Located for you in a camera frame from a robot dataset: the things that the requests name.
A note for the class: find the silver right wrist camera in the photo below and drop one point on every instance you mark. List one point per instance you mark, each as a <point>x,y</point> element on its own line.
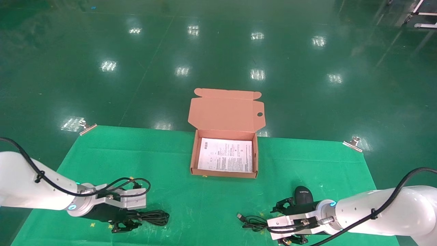
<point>290,222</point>

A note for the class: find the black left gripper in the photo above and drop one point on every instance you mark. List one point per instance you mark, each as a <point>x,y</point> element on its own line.
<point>106,213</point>

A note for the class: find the silver metal binder clip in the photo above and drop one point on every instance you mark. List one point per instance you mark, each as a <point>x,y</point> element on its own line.
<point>87,128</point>
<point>353,144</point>

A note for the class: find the green table mat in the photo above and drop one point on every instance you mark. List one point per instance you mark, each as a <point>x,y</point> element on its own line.
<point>205,205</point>

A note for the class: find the white printed instruction sheet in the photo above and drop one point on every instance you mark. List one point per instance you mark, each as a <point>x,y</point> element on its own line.
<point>225,154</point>

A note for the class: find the open brown cardboard box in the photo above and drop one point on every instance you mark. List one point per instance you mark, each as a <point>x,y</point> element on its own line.
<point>223,112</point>

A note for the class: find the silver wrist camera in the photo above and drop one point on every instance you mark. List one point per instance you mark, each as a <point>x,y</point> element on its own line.
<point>290,222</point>
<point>131,200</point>

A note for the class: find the white metal frame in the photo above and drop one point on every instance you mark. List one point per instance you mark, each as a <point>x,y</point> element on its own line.
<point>423,13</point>

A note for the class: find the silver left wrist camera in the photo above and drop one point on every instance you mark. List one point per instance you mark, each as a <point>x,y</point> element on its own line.
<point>131,200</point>

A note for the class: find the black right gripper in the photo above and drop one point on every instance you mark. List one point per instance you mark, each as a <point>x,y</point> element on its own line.
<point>307,207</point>

